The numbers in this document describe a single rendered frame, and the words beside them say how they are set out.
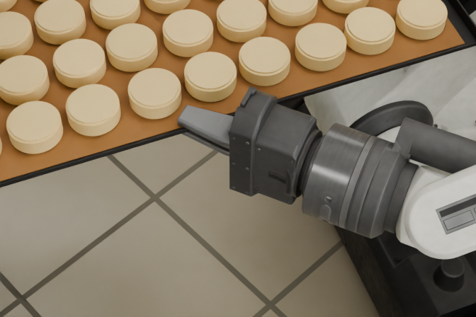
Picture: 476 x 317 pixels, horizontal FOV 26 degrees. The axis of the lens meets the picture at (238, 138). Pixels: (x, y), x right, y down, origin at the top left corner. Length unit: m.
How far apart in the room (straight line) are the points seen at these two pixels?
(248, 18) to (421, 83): 0.39
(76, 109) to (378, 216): 0.29
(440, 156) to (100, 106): 0.31
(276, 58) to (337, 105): 0.40
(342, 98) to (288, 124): 0.47
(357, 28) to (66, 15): 0.29
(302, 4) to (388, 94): 0.33
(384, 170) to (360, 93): 0.48
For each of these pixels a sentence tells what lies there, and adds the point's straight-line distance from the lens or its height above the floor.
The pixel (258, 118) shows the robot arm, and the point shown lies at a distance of 0.90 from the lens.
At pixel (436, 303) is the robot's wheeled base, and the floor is 0.21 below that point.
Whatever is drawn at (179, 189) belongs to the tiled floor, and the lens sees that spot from 1.90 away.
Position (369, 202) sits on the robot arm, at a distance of 0.89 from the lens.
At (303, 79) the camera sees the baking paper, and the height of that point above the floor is 0.80.
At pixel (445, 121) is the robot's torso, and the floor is 0.40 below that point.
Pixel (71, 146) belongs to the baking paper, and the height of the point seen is 0.80.
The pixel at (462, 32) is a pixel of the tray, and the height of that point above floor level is 0.80.
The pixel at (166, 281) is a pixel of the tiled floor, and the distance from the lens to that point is 1.80.
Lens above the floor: 1.57
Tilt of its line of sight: 53 degrees down
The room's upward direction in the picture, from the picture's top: straight up
